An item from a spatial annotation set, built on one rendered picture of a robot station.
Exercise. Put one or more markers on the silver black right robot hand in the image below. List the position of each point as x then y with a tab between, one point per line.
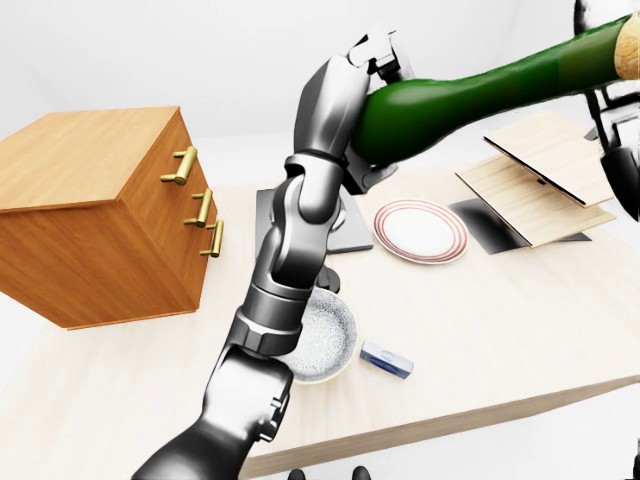
622	180

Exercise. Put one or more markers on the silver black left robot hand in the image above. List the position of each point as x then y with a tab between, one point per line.
330	105

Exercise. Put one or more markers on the green wine bottle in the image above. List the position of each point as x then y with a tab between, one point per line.
425	120

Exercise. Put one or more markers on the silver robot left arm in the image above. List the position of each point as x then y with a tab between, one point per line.
287	250

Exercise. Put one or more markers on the wooden cabinet drawer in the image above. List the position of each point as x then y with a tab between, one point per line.
150	192
175	237
197	280

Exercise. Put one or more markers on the wooden cabinet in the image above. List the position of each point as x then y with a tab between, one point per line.
75	210

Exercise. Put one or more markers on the pale wooden board dark edge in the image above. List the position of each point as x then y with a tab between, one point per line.
550	150

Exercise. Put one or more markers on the white plate with red rings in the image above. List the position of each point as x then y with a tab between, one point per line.
420	232

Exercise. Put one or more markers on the patterned white bowl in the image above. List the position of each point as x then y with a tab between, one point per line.
327	340

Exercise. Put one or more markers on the small blue white box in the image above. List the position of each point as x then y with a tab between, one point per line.
386	359

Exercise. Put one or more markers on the small dark rounded shape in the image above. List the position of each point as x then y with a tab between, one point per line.
360	473
297	475

